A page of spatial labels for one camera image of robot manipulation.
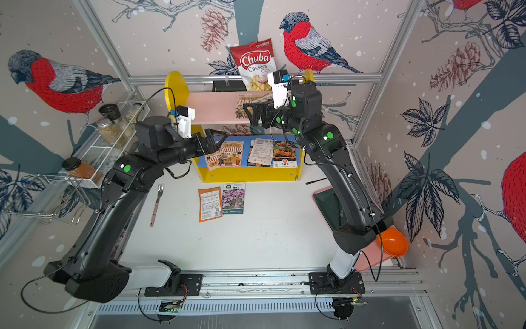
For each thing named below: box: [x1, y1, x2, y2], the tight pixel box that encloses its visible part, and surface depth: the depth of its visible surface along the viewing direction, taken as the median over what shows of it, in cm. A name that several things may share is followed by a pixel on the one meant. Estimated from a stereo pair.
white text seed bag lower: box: [247, 137, 274, 166], surface depth 100 cm
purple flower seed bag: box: [221, 182, 246, 215], surface depth 99 cm
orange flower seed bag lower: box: [272, 140, 298, 169], surface depth 98 cm
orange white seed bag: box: [197, 186, 224, 223], surface depth 97 cm
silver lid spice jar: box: [96, 117, 126, 149], surface depth 74 cm
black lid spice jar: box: [98, 103, 135, 138], surface depth 76 cm
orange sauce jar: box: [61, 156, 103, 186], surface depth 62 cm
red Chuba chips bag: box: [229, 37, 277, 92], surface depth 85 cm
